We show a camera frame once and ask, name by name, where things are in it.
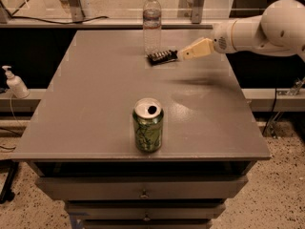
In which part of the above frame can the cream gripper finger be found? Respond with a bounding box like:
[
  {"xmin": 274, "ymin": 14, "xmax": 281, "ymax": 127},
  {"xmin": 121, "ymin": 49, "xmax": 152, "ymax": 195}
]
[{"xmin": 177, "ymin": 38, "xmax": 214, "ymax": 61}]

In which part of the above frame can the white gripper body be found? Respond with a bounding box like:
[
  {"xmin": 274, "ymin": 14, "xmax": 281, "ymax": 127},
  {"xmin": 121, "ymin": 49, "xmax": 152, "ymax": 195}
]
[{"xmin": 211, "ymin": 20, "xmax": 236, "ymax": 53}]

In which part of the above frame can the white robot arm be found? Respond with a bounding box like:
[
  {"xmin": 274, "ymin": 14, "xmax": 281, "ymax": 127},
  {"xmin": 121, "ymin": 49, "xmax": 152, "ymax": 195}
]
[{"xmin": 177, "ymin": 0, "xmax": 305, "ymax": 61}]

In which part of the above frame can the white pump dispenser bottle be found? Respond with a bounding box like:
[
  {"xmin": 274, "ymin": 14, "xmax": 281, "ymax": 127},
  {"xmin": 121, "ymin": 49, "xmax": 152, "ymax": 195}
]
[{"xmin": 2, "ymin": 66, "xmax": 30, "ymax": 98}]

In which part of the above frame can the green soda can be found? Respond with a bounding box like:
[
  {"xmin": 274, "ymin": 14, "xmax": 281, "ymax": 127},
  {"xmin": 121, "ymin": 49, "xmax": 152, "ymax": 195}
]
[{"xmin": 132, "ymin": 98, "xmax": 164, "ymax": 153}]

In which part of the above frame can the grey drawer cabinet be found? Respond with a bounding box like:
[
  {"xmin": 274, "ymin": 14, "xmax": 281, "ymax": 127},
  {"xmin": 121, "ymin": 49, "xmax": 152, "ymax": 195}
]
[{"xmin": 10, "ymin": 29, "xmax": 273, "ymax": 229}]

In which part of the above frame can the grey drawer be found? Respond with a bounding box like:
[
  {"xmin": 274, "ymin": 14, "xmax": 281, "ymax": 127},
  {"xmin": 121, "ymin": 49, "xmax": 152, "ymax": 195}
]
[
  {"xmin": 36, "ymin": 176, "xmax": 248, "ymax": 200},
  {"xmin": 65, "ymin": 200, "xmax": 225, "ymax": 219}
]

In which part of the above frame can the top grey drawer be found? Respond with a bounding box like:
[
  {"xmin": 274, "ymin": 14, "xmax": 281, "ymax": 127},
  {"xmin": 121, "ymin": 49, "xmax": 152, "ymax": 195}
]
[{"xmin": 36, "ymin": 176, "xmax": 248, "ymax": 200}]

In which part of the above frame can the black stand on floor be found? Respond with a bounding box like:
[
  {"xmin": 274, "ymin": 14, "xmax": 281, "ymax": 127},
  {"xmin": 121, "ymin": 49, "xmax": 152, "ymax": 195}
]
[{"xmin": 0, "ymin": 159, "xmax": 19, "ymax": 204}]

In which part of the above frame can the right metal frame post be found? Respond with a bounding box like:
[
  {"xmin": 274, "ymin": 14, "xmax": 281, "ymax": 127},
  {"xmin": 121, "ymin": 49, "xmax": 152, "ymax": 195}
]
[{"xmin": 191, "ymin": 0, "xmax": 205, "ymax": 24}]

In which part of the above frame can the metal frame post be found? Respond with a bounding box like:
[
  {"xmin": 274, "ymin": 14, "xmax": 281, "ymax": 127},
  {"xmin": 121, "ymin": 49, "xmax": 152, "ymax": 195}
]
[
  {"xmin": 191, "ymin": 0, "xmax": 205, "ymax": 24},
  {"xmin": 68, "ymin": 0, "xmax": 84, "ymax": 23}
]

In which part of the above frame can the left metal frame post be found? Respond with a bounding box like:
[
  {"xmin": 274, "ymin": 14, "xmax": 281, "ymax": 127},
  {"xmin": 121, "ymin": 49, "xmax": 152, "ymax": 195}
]
[{"xmin": 68, "ymin": 0, "xmax": 84, "ymax": 23}]

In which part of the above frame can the black cable on ledge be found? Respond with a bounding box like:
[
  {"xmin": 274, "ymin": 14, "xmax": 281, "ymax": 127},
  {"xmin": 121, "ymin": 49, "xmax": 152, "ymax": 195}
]
[{"xmin": 9, "ymin": 14, "xmax": 110, "ymax": 25}]

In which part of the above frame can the white thin cable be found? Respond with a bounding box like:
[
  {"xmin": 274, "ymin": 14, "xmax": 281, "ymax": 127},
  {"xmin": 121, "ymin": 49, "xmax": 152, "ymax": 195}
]
[{"xmin": 9, "ymin": 93, "xmax": 23, "ymax": 129}]

